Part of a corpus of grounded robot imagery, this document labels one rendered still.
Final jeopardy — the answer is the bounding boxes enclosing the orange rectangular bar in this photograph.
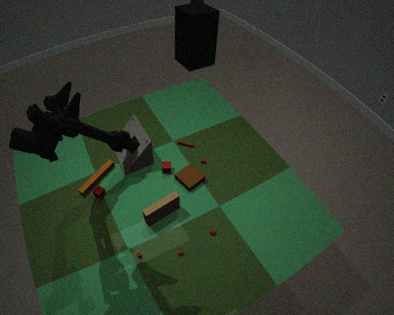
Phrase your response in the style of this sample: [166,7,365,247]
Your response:
[79,159,115,197]

